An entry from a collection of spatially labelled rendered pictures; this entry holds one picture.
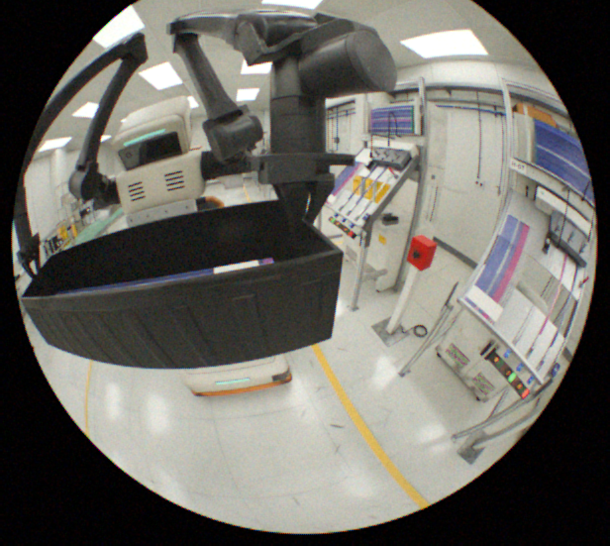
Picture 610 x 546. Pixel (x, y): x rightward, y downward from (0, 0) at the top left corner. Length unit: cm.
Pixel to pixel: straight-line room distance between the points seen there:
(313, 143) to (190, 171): 38
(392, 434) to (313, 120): 133
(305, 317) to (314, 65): 20
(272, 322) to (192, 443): 125
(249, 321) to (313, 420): 109
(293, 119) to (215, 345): 21
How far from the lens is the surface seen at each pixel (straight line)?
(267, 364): 104
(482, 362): 140
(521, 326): 93
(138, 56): 64
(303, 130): 18
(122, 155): 56
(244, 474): 126
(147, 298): 16
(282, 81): 20
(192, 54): 53
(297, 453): 120
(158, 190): 55
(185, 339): 18
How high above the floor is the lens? 120
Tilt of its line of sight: 27 degrees down
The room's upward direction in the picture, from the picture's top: straight up
